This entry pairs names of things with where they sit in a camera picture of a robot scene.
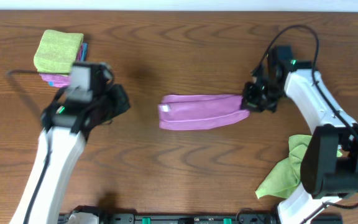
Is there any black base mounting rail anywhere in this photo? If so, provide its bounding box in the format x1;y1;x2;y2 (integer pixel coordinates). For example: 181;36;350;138
57;205;344;224

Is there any crumpled green microfiber cloth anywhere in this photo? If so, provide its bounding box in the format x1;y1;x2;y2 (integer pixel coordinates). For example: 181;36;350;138
255;134;343;200

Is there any purple microfiber cloth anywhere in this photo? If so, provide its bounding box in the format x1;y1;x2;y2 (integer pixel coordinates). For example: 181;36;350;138
158;94;250;131

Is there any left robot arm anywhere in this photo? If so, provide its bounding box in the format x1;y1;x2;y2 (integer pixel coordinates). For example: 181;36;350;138
11;84;130;223

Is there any folded purple cloth in stack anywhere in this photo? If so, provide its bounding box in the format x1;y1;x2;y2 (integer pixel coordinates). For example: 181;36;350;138
39;45;85;88

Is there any folded green cloth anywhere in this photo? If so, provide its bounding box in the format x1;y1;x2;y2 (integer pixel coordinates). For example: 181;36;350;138
34;30;84;74

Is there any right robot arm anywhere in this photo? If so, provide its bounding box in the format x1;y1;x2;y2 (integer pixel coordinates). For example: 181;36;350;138
241;59;358;223

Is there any folded blue cloth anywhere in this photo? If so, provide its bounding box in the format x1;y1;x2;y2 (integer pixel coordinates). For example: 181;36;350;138
48;42;88;87

